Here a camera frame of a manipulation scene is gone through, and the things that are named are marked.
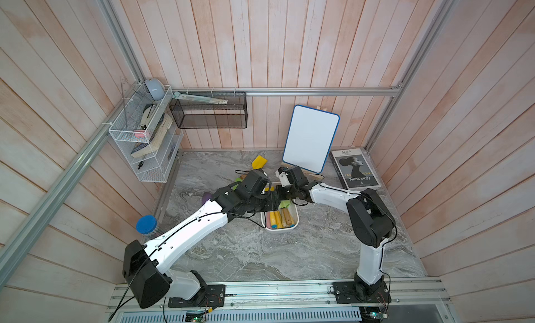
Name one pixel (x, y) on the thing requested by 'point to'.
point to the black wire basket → (200, 115)
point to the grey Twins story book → (356, 169)
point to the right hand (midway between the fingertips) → (271, 193)
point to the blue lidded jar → (146, 224)
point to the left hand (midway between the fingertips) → (273, 206)
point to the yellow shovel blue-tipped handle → (274, 214)
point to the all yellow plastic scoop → (277, 214)
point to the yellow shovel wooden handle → (258, 162)
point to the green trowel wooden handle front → (284, 205)
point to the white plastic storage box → (296, 214)
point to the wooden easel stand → (313, 176)
